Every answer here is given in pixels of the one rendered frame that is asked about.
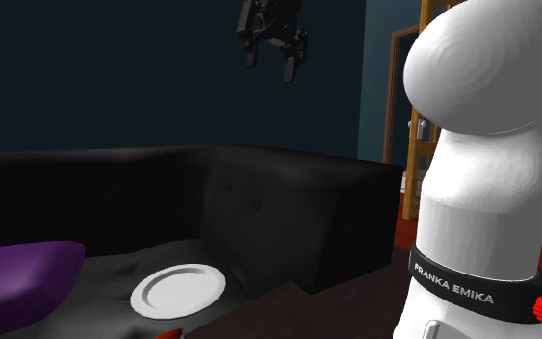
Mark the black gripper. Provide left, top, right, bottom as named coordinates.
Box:
left=236, top=0, right=310, bottom=85

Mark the brown framed door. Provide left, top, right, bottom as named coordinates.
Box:
left=382, top=25, right=429, bottom=166

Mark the black sofa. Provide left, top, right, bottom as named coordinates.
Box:
left=0, top=144, right=405, bottom=339

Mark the white plate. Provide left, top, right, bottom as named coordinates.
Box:
left=130, top=263, right=227, bottom=322

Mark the small red object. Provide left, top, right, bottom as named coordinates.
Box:
left=154, top=327, right=185, bottom=339

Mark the purple cushion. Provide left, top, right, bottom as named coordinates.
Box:
left=0, top=240, right=87, bottom=339

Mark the light wooden shelf frame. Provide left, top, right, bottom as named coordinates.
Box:
left=401, top=0, right=465, bottom=222

